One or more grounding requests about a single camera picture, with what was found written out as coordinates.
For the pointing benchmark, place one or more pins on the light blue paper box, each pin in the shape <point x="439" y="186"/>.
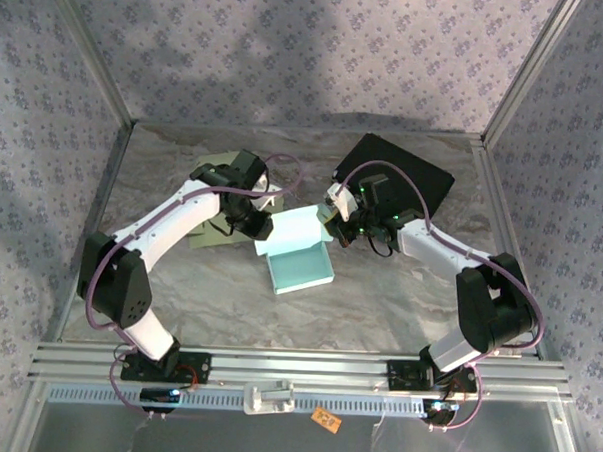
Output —
<point x="299" y="271"/>

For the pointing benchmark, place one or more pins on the pale green paper box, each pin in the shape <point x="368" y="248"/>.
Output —
<point x="203" y="242"/>

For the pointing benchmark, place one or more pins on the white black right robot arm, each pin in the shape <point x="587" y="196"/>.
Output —
<point x="431" y="246"/>

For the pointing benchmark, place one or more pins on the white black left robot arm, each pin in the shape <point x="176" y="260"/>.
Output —
<point x="166" y="225"/>

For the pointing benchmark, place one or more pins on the small black controller box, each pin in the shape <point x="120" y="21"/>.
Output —
<point x="438" y="412"/>
<point x="156" y="396"/>

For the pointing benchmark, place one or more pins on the black hard case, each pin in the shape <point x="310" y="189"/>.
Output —
<point x="424" y="176"/>

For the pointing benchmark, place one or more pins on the orange sticker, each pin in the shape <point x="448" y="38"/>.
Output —
<point x="325" y="419"/>

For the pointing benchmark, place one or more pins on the grey metal sheet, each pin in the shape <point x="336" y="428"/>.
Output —
<point x="272" y="445"/>

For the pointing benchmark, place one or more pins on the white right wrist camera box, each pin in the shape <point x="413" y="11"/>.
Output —
<point x="342" y="200"/>

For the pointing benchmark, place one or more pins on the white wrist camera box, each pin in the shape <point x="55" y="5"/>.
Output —
<point x="270" y="197"/>
<point x="342" y="200"/>

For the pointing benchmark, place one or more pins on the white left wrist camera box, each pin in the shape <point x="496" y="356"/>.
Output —
<point x="270" y="197"/>

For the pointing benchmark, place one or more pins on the aluminium mounting rail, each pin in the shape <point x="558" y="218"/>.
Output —
<point x="300" y="368"/>

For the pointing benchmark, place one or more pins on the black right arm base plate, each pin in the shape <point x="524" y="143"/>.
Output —
<point x="405" y="375"/>

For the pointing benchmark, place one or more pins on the white plastic bracket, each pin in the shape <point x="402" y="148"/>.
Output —
<point x="269" y="397"/>

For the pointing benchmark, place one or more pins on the aluminium frame post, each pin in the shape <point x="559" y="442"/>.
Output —
<point x="533" y="66"/>
<point x="91" y="51"/>

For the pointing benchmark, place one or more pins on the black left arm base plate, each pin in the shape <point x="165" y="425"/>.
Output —
<point x="200" y="369"/>

